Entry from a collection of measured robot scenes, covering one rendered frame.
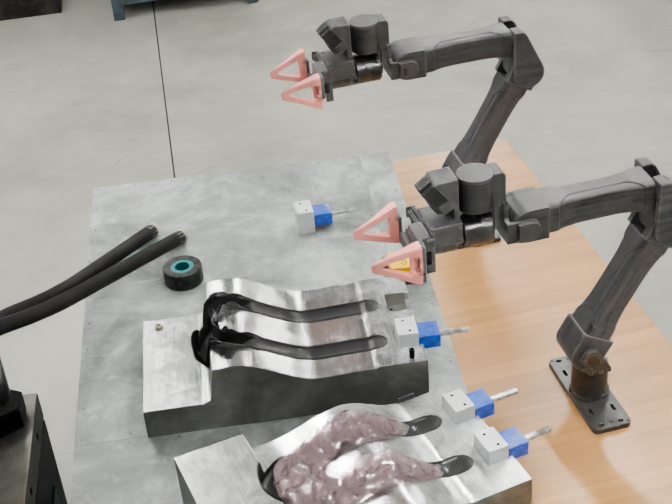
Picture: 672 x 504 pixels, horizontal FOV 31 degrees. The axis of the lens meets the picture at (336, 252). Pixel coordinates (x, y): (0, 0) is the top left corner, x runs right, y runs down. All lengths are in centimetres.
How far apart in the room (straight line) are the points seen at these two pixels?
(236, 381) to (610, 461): 64
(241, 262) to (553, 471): 86
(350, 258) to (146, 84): 277
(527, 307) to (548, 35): 306
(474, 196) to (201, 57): 361
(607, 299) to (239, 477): 67
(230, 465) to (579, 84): 327
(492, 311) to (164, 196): 86
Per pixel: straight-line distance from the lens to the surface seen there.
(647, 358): 232
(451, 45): 243
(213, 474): 195
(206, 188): 286
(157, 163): 462
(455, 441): 205
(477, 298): 244
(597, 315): 209
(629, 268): 206
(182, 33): 564
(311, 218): 263
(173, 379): 222
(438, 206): 185
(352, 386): 216
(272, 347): 218
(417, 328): 220
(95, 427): 225
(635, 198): 198
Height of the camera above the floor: 226
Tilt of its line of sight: 34 degrees down
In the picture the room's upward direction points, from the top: 5 degrees counter-clockwise
